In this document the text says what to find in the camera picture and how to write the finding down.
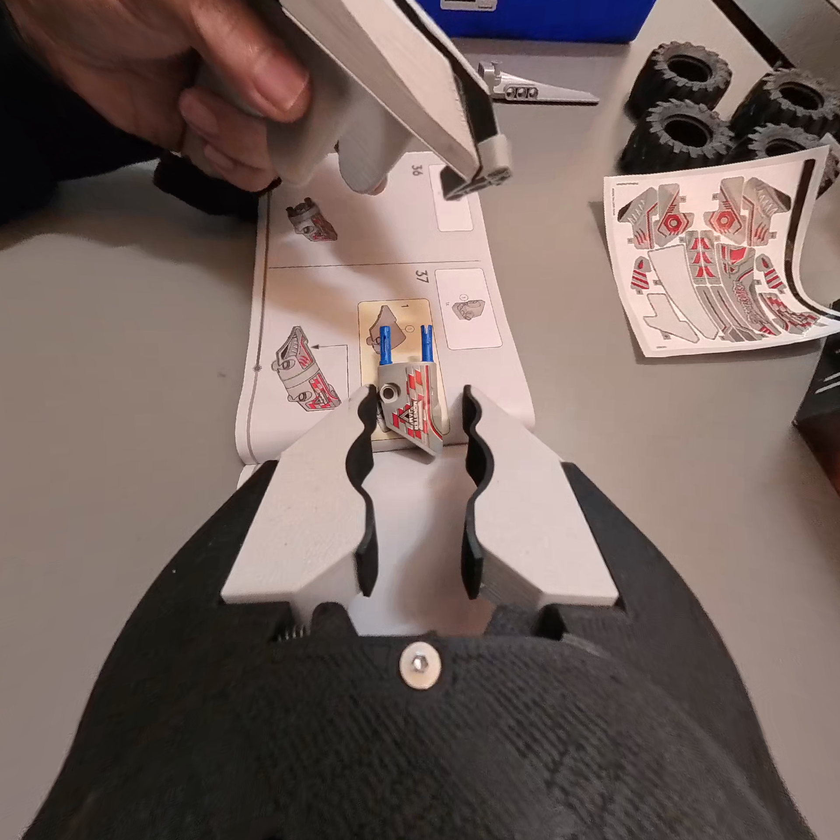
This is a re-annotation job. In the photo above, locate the person's left hand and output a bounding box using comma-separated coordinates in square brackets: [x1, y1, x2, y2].
[12, 0, 314, 193]

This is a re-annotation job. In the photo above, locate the black toy box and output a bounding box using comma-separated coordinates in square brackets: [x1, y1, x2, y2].
[791, 341, 840, 496]

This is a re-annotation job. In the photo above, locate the grey desk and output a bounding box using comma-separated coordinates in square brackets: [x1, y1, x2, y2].
[0, 36, 840, 821]

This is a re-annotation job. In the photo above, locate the grey wedge toy panel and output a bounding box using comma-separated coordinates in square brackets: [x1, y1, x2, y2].
[476, 59, 600, 106]

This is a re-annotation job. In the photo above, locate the dark grey panel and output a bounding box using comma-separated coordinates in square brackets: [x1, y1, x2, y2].
[712, 0, 840, 70]

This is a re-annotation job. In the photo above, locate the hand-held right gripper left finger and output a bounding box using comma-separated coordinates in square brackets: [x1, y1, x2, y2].
[220, 386, 382, 614]

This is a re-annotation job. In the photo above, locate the grey printed panel with pins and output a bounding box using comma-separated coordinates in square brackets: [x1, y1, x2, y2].
[376, 325, 448, 462]

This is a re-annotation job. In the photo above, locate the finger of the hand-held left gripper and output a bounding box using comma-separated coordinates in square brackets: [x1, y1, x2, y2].
[277, 0, 492, 182]
[395, 0, 498, 144]

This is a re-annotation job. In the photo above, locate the grey toy beam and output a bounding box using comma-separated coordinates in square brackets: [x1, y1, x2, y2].
[441, 128, 514, 202]

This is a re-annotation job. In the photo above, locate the white instruction booklet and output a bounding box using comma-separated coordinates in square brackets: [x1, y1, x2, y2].
[235, 150, 538, 490]

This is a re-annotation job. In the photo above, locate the blue storage bin with tag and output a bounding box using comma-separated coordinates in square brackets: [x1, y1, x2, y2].
[415, 0, 658, 45]

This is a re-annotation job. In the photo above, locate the toy sticker sheet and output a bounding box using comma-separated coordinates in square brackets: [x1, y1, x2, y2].
[602, 146, 840, 360]

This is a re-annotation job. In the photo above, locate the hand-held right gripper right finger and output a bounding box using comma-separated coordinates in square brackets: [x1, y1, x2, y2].
[461, 385, 623, 608]

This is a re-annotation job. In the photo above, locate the black toy tyre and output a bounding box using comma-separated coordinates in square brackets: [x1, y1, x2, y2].
[730, 64, 836, 135]
[623, 41, 734, 118]
[619, 98, 737, 173]
[727, 121, 840, 198]

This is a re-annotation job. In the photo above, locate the person's left forearm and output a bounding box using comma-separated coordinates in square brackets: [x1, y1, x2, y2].
[0, 0, 161, 227]

